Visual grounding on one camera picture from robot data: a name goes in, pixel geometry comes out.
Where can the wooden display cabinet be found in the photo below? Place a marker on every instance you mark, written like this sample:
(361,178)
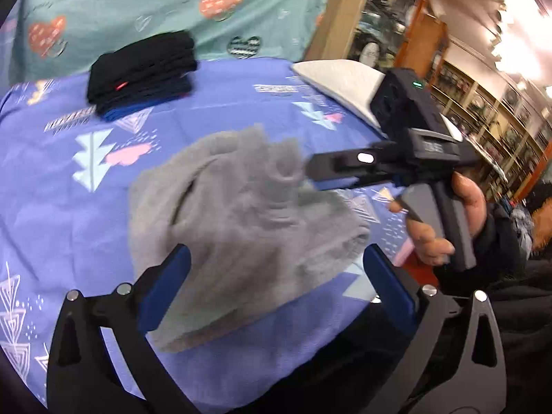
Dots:
(379,17)

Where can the ceiling light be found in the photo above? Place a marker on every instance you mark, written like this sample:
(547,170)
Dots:
(517,21)

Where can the person's right hand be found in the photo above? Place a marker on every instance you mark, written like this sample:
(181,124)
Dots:
(468,198)

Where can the dark grey folded pants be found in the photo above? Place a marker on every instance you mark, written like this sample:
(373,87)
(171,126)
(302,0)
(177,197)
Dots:
(146,92)

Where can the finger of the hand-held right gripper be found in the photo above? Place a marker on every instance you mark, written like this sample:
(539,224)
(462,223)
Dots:
(340,164)
(366,181)

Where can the purple printed bed sheet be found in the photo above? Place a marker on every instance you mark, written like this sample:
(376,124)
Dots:
(86,207)

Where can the person's dark clothing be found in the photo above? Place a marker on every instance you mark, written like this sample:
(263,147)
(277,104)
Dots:
(526,332)

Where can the person's right forearm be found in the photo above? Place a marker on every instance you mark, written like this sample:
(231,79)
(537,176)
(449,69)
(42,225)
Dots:
(496,246)

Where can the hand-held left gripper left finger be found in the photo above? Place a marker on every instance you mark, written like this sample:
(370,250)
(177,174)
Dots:
(168,285)

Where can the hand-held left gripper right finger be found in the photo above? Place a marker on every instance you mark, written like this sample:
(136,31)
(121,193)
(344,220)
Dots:
(388,285)

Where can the teal heart printed sheet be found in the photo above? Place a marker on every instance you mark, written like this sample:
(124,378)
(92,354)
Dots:
(151,8)

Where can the white folded cloth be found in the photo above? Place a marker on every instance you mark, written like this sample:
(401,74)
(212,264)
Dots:
(340,82)

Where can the black folded pants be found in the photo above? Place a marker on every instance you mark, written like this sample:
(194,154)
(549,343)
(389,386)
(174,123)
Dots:
(142,62)

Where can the wooden display shelf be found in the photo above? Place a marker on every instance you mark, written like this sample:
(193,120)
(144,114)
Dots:
(496,125)

